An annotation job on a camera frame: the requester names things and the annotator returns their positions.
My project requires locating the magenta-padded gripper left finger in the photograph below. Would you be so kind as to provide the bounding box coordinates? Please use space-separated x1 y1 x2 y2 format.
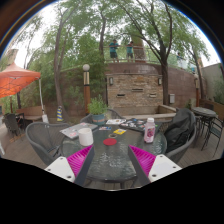
44 144 96 188

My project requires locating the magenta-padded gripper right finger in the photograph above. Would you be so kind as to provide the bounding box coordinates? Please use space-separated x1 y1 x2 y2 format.
127 144 183 188

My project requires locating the pink juice bottle white cap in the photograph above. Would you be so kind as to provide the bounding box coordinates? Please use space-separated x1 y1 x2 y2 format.
143 117 157 144

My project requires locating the white cup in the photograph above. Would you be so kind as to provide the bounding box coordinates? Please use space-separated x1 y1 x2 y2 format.
77 127 95 147

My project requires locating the silver laptop with stickers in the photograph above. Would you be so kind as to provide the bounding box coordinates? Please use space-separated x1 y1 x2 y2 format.
59 121 99 140

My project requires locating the black laptop with stickers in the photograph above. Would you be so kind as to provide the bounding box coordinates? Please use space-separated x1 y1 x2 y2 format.
119 117 160 133

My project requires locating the flat round red coaster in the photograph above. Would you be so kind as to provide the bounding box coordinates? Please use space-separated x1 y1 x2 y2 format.
102 137 118 147

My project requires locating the yellow card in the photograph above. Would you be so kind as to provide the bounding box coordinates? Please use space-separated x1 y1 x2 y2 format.
113 128 127 136

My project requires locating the small colourful card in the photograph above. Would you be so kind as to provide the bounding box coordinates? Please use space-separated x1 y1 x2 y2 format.
98 125 113 132

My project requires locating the white printed booklet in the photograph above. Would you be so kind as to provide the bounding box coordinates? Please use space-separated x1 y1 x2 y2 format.
105 118 128 126

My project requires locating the blue yellow striped cone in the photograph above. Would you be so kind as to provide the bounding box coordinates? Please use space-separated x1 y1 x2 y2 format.
55 105 65 123

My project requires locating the green plant in teal pot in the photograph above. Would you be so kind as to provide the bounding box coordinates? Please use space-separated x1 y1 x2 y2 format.
87 94 109 126

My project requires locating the black metal patio chair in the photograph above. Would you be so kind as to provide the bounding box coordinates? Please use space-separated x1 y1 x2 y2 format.
201 117 224 158

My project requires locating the group of dark patio chairs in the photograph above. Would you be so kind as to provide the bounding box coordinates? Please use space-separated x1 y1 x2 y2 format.
1 112 26 138

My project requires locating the round dark patio table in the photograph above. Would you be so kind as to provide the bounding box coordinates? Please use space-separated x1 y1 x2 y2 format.
191 106 218 144

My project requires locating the orange canopy tent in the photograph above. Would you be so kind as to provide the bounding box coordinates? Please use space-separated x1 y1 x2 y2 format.
0 62 50 124

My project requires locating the person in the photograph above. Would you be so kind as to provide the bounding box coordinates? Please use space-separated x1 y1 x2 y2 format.
109 39 120 63
125 40 135 63

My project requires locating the globe lamp post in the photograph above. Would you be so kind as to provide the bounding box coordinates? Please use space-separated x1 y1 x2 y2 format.
82 63 92 116

